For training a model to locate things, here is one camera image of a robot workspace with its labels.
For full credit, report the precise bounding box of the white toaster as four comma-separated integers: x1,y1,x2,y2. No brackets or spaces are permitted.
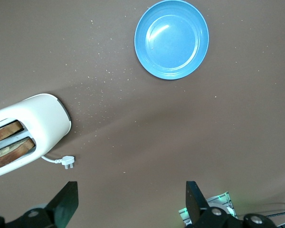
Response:
0,93,72,180

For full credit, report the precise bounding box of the blue plate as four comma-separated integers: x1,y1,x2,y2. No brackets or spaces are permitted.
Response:
134,0,209,81

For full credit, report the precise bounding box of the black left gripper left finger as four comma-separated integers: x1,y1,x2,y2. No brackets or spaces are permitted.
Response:
0,181,79,228

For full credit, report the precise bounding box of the white toaster power plug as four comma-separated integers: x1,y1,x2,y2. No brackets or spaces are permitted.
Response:
41,155,76,170

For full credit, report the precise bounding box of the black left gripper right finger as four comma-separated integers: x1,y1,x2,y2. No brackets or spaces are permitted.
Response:
184,181,278,228

